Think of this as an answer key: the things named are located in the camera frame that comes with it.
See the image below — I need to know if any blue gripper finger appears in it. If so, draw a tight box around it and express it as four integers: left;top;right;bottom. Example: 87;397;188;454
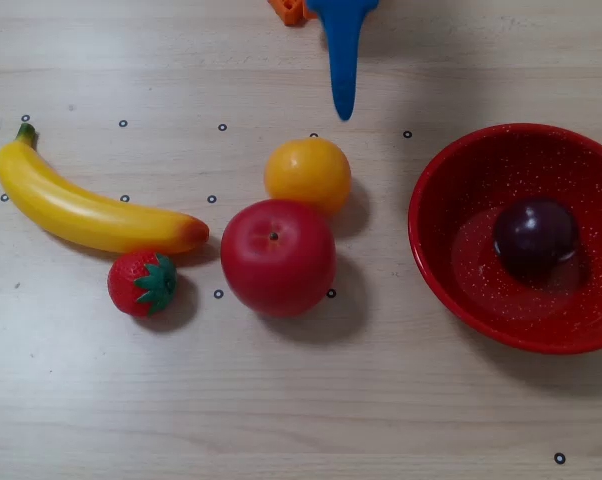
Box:
305;0;382;123

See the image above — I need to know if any dark purple plum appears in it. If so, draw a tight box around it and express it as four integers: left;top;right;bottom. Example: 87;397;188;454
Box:
492;197;580;281

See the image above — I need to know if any red speckled bowl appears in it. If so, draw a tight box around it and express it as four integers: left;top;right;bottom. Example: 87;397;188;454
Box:
408;123;602;356

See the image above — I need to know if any orange fruit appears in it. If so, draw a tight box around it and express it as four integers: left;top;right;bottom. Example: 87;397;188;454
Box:
263;137;353;217

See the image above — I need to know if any red apple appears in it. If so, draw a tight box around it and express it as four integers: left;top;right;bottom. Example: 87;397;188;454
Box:
220;198;338;318

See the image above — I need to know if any yellow banana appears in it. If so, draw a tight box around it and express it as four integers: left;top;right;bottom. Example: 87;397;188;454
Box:
0;123;211;255

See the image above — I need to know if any red strawberry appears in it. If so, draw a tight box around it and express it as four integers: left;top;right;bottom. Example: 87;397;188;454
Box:
106;250;179;318

